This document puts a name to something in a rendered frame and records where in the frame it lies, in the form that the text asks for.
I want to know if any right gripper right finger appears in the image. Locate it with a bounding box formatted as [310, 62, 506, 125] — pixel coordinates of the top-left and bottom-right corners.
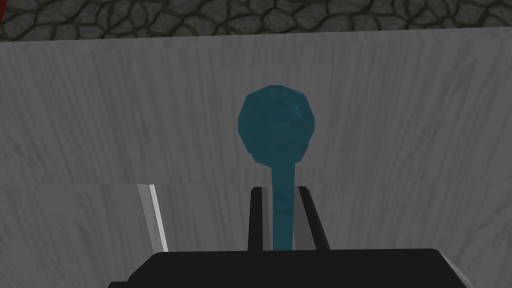
[292, 185, 332, 253]

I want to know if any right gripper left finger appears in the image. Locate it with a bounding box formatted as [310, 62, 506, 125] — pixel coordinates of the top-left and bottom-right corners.
[247, 186, 274, 253]

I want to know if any teal spoon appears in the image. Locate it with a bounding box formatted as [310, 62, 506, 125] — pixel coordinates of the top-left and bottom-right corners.
[237, 84, 316, 252]

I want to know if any pale grey flat bar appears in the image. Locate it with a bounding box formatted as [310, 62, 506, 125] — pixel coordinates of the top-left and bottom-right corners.
[137, 183, 169, 254]

